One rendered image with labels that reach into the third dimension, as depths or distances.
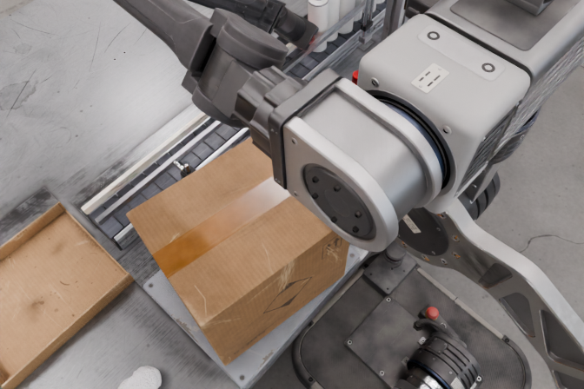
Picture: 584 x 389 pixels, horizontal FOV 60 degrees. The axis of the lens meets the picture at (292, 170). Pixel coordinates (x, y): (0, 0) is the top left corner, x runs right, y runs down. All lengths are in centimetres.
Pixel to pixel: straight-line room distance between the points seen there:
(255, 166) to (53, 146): 67
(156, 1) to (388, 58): 31
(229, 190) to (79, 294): 46
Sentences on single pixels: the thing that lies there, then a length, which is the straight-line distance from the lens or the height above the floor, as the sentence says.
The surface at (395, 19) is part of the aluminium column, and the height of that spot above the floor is 99.
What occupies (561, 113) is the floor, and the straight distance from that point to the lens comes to 267.
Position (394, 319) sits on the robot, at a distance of 169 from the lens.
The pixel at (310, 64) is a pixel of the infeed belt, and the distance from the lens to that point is 138.
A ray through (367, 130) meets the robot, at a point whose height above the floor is 150.
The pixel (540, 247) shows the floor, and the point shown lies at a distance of 224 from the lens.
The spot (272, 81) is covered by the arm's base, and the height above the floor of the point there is 148.
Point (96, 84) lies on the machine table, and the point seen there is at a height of 83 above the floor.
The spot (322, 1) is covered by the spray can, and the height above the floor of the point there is 105.
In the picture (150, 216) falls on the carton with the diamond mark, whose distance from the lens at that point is 88.
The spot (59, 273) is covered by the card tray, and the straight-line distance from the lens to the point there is 123.
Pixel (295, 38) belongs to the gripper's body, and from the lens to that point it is 127.
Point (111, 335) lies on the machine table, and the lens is 114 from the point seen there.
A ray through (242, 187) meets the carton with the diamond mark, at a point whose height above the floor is 112.
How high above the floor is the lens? 186
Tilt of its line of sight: 57 degrees down
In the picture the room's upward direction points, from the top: 3 degrees counter-clockwise
